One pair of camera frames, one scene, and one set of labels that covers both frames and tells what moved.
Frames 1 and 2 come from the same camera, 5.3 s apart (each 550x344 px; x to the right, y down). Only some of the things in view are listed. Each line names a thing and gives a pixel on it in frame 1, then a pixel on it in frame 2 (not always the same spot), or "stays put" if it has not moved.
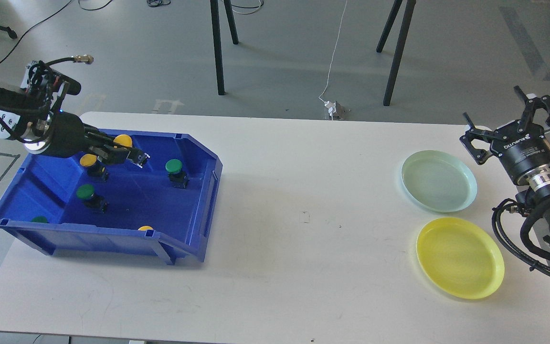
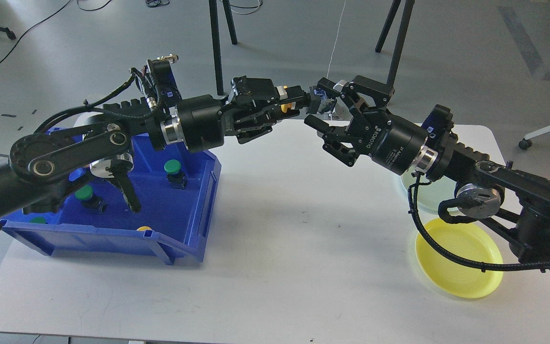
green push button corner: x=39 y=219 stays put
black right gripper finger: x=479 y=155 -> x=338 y=141
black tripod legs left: x=214 y=6 stays put
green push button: x=178 y=178 stays put
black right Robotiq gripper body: x=527 y=155 -> x=394 y=144
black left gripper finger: x=93 y=134 -> x=243 y=85
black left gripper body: x=69 y=137 -> x=204 y=121
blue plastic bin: x=164 y=207 stays put
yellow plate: x=461 y=257 stays put
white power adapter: x=332 y=107 -> x=341 y=112
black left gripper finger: x=111 y=155 -> x=253 y=126
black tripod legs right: x=409 y=8 stays put
